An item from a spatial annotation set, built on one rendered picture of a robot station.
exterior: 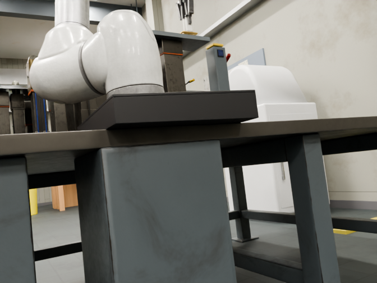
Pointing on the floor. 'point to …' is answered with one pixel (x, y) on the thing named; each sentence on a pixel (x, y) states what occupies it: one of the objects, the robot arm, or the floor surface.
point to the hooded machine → (261, 174)
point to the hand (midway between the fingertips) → (187, 25)
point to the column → (155, 214)
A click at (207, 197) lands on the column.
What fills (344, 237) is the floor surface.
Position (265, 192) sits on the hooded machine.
